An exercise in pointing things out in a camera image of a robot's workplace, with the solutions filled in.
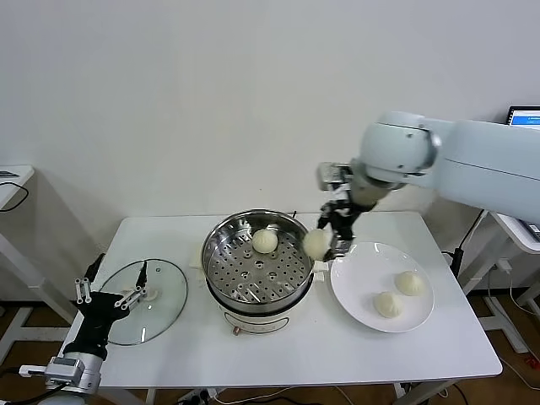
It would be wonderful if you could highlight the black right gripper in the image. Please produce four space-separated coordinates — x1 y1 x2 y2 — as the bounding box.
316 201 359 259

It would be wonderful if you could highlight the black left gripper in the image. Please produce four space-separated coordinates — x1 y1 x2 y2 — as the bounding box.
62 252 149 359

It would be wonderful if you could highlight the white steamed baozi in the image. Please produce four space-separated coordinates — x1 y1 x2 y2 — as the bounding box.
374 290 404 320
395 270 426 297
303 229 335 259
251 229 278 254

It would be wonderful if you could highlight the round glass lid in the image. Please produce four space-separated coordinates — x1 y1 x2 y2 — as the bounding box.
100 257 189 347

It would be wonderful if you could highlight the stainless steel steamer basket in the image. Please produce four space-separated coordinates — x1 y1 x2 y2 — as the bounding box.
201 209 316 307

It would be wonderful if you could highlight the white round plate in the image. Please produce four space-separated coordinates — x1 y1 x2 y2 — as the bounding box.
330 240 435 333

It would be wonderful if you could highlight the white electric cooker base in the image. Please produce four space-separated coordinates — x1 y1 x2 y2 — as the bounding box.
188 243 329 338

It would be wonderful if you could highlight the white side desk with laptop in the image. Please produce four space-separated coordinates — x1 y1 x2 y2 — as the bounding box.
457 208 540 354

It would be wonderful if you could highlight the open grey laptop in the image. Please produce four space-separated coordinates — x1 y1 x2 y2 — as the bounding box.
505 105 540 244

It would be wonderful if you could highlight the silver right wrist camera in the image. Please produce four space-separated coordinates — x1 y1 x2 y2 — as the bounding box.
317 162 354 192

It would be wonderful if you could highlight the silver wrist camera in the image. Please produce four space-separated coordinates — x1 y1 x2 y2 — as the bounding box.
19 358 88 387
317 162 354 192

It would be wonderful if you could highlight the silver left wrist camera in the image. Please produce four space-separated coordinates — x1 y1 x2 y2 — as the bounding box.
19 358 88 387

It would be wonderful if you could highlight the black looped desk cable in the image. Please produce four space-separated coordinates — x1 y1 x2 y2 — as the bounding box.
0 181 30 212

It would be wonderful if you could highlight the black laptop charging cable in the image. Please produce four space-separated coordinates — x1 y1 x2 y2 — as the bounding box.
441 208 489 278

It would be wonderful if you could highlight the white side desk with cable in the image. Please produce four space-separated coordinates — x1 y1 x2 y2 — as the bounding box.
0 164 81 368

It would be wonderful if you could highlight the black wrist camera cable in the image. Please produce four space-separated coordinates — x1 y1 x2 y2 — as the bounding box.
0 366 47 405

